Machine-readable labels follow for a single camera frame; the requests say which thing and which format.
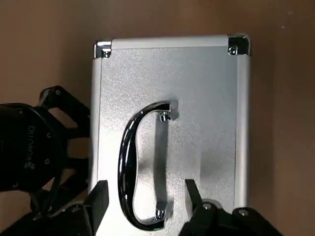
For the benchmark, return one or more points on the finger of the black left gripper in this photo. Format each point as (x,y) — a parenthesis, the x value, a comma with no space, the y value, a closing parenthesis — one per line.
(78,172)
(78,115)

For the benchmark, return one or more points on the silver aluminium medical case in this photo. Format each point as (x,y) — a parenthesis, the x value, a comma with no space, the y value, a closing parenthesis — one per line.
(197,123)

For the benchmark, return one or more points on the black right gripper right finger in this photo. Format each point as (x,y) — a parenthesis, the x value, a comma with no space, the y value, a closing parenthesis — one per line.
(211,223)

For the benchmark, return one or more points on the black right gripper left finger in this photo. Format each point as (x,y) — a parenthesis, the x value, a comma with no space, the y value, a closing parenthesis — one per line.
(98,201)

